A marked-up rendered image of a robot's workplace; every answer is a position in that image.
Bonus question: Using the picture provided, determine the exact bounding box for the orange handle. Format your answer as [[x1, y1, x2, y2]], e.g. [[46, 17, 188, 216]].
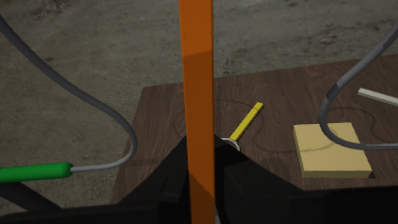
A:
[[179, 0, 215, 224]]

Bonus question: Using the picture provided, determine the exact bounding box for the grey ring with yellow handle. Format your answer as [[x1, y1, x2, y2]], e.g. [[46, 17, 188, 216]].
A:
[[221, 102, 263, 151]]

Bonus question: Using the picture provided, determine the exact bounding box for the tan flat box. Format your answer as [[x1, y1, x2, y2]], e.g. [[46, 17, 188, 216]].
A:
[[292, 122, 372, 178]]

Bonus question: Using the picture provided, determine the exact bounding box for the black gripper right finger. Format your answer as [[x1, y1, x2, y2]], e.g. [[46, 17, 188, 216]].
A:
[[214, 134, 398, 224]]

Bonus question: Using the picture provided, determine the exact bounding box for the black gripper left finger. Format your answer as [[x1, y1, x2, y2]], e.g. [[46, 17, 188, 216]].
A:
[[0, 135, 192, 224]]

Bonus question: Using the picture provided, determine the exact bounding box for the grey loop with straight handle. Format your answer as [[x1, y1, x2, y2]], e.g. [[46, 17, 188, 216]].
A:
[[357, 88, 398, 106]]

